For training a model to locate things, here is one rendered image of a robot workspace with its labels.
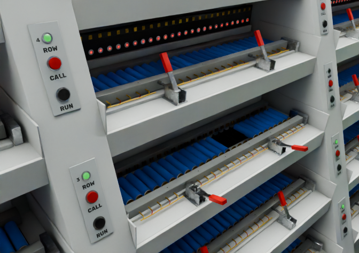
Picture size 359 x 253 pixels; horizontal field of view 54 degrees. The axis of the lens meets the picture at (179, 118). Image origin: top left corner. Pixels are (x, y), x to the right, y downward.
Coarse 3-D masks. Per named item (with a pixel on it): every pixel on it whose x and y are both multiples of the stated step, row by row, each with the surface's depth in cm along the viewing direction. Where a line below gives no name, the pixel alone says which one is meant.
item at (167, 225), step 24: (312, 120) 94; (144, 144) 77; (192, 144) 84; (288, 144) 86; (312, 144) 90; (240, 168) 77; (264, 168) 77; (216, 192) 70; (240, 192) 74; (144, 216) 63; (168, 216) 64; (192, 216) 65; (144, 240) 59; (168, 240) 63
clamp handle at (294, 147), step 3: (279, 141) 82; (279, 144) 82; (282, 144) 82; (285, 144) 81; (285, 147) 81; (288, 147) 80; (291, 147) 79; (294, 147) 79; (297, 147) 78; (300, 147) 78; (303, 147) 77; (306, 147) 77; (300, 150) 78; (303, 150) 77; (306, 150) 77
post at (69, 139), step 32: (0, 0) 43; (32, 0) 45; (64, 0) 47; (64, 32) 48; (0, 64) 50; (32, 64) 45; (32, 96) 46; (64, 128) 48; (96, 128) 52; (64, 160) 49; (96, 160) 52; (32, 192) 60; (64, 192) 49; (64, 224) 50; (128, 224) 56
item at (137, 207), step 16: (272, 128) 88; (288, 128) 90; (256, 144) 82; (224, 160) 75; (240, 160) 78; (192, 176) 70; (160, 192) 66; (176, 192) 68; (128, 208) 62; (144, 208) 63
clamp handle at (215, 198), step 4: (196, 188) 66; (196, 192) 67; (200, 192) 66; (204, 196) 65; (208, 196) 64; (212, 196) 63; (216, 196) 63; (212, 200) 63; (216, 200) 62; (220, 200) 62; (224, 200) 61
